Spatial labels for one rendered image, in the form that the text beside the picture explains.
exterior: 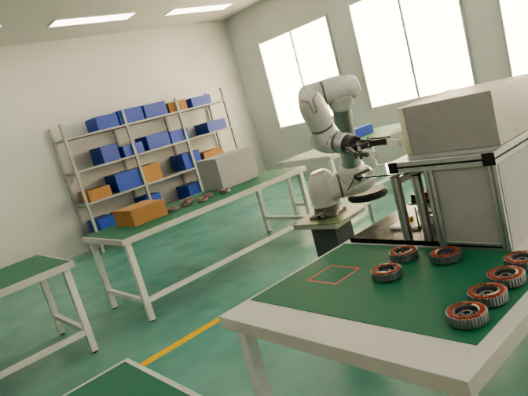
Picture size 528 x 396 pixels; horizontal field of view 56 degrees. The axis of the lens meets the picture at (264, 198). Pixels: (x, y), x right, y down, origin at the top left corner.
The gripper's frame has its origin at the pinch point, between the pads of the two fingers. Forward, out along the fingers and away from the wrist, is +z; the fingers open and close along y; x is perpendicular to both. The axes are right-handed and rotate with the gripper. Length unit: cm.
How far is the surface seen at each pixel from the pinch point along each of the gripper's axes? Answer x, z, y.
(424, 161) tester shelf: 8.5, 7.1, 12.1
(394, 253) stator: 40.7, 4.1, -7.2
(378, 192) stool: 102, -145, 140
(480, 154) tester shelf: 4.1, 28.6, 15.3
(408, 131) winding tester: 0.9, -7.4, 22.2
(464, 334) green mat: 32, 58, -41
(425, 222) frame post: 34.9, 5.4, 11.1
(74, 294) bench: 111, -242, -92
